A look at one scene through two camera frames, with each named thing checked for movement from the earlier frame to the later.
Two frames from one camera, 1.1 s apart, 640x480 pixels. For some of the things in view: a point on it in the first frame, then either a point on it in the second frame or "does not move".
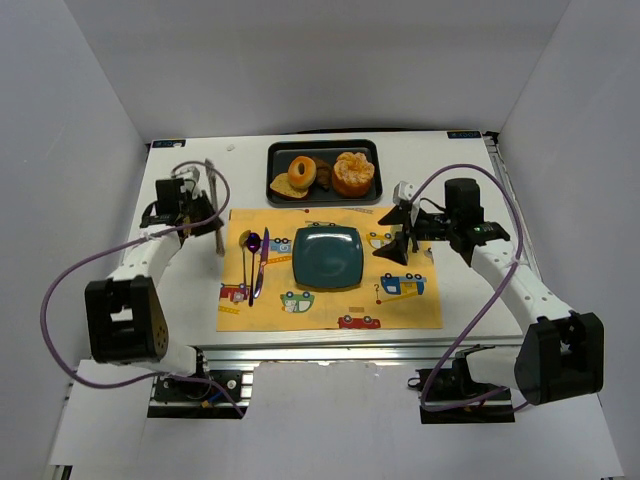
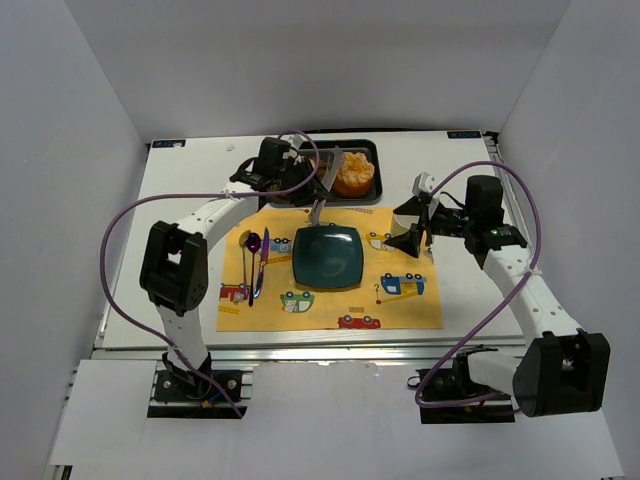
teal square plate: (328, 257) does not move
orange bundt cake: (352, 175) does not move
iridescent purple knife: (264, 260) does not move
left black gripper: (201, 217) to (310, 188)
